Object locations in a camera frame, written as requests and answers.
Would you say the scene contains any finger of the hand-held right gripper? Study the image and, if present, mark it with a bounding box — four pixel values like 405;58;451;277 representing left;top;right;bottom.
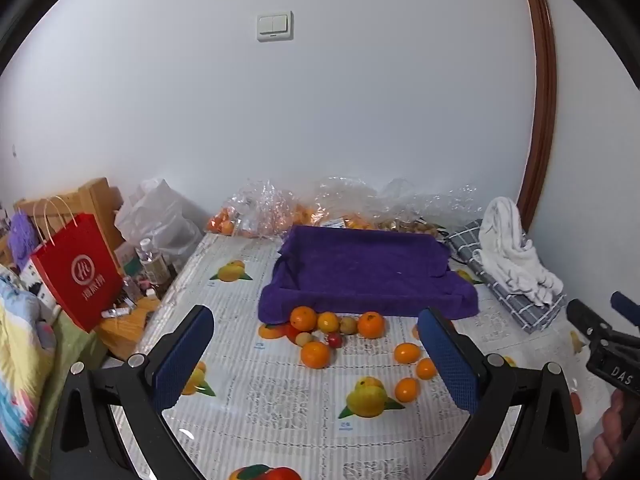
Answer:
610;291;640;326
566;299;613;343

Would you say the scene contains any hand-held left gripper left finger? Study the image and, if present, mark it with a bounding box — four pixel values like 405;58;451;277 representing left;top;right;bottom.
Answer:
51;304;216;480

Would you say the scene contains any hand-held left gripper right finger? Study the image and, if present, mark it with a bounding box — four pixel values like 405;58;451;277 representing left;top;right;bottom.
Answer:
417;306;583;480

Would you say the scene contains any mandarin with green stem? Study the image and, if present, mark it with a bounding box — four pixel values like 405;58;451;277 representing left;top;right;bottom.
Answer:
357;311;387;339

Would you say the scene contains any small round orange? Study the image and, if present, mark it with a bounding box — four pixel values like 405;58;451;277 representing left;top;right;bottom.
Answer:
290;306;319;332
300;341;332;370

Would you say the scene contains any purple towel lined tray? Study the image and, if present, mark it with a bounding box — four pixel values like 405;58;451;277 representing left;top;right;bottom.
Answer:
257;225;479;324

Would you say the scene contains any person's right hand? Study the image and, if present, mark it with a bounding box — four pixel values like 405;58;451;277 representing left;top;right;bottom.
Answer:
585;389;640;480

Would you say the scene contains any grey checked cloth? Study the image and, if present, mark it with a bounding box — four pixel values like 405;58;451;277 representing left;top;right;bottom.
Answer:
445;219;568;335

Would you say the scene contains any wooden bedside table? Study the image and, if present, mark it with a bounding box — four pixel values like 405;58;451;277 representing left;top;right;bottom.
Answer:
95;295;161;361

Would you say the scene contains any clear water bottle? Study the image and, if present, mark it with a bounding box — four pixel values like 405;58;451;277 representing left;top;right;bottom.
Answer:
136;238;171;283

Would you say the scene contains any fruit print tablecloth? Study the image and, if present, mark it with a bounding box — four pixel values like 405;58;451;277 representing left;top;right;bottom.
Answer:
102;232;621;480

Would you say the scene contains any white striped towel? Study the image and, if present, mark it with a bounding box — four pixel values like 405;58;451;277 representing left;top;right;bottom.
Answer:
477;196;566;307

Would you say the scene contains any green bed sheet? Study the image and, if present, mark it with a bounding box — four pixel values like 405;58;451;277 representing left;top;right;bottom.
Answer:
27;310;108;476

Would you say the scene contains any red paper bag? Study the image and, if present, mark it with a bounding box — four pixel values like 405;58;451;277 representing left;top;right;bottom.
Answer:
30;196;126;333

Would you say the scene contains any white plastic bag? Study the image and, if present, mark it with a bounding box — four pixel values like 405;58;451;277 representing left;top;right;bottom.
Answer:
115;177;205;261

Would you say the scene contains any clear plastic bag of longans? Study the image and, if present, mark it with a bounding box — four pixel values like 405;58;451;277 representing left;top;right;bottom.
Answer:
375;178;483;237

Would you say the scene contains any clear plastic bag of oranges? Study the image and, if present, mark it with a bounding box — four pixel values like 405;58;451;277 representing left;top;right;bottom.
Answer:
295;176;382;232
206;178;301;239

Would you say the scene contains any colourful blanket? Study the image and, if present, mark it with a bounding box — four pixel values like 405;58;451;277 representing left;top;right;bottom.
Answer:
0;265;58;461

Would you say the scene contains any purple fluffy item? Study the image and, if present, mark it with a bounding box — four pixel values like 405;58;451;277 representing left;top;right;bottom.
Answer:
7;211;41;268

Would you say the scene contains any wooden bed frame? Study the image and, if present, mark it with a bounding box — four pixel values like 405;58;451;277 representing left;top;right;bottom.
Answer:
14;177;125;261

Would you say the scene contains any brown wooden door frame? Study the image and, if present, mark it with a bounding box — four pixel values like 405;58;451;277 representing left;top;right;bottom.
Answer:
515;0;559;233

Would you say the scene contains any white light switch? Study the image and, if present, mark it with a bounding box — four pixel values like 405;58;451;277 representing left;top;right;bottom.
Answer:
256;11;294;42

